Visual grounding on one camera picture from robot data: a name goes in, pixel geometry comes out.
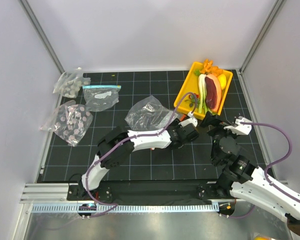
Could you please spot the green toy leaf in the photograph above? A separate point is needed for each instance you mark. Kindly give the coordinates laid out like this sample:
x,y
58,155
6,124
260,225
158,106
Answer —
x,y
197,72

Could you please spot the blue zipper clear bag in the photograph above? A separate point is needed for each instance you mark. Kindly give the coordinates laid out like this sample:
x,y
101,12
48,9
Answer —
x,y
99,98

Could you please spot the clear bag with grey discs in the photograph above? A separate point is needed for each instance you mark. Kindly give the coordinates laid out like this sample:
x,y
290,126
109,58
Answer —
x,y
70,83

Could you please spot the yellow toy lemon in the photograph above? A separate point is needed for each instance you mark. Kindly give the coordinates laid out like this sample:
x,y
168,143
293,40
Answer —
x,y
222,81

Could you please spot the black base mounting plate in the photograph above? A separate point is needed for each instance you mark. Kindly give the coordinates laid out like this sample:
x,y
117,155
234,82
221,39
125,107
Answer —
x,y
187,192

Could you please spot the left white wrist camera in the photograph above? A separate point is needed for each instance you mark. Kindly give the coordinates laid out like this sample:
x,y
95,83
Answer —
x,y
188,119

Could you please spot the clear bag with pink dots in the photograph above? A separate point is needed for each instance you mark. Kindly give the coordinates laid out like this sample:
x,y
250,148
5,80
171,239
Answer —
x,y
69,121

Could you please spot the orange zipper clear bag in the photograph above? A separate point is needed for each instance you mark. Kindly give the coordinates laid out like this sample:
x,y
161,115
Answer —
x,y
148,114

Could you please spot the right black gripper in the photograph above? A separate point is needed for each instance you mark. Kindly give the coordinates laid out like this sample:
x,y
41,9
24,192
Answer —
x,y
214,120

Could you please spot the toy cherry tomatoes with leaves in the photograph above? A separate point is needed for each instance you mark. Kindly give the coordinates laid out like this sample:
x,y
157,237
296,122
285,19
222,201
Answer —
x,y
191,100

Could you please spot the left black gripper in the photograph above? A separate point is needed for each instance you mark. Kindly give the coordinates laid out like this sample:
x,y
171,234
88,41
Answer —
x,y
177,126

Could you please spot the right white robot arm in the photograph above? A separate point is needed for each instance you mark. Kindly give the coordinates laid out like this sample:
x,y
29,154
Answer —
x,y
242,179

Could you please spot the toy green onion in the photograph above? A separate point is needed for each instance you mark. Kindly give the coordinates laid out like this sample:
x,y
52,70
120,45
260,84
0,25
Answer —
x,y
202,109

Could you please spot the perforated aluminium rail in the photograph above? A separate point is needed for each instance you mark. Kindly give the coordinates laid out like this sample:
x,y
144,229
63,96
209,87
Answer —
x,y
81,208

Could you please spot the yellow plastic tray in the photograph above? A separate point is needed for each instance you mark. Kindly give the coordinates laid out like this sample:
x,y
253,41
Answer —
x,y
191,84

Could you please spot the orange toy shrimp pile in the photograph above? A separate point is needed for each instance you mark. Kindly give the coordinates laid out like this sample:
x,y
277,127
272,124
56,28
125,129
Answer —
x,y
208,68

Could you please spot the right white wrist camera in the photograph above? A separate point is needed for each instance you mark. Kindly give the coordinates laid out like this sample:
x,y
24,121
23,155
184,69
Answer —
x,y
241,126

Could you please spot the yellow object in corner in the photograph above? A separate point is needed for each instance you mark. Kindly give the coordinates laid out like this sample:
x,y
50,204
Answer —
x,y
258,236

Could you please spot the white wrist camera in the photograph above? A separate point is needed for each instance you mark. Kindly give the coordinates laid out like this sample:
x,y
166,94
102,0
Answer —
x,y
188,119
241,126

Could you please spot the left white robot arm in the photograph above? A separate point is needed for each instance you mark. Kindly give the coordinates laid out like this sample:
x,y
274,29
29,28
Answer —
x,y
115,147

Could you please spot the toy meat slab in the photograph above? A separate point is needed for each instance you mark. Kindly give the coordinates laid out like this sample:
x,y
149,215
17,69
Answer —
x,y
213,92

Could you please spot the black grid mat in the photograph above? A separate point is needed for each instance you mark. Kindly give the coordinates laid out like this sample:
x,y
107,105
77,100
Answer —
x,y
63,163

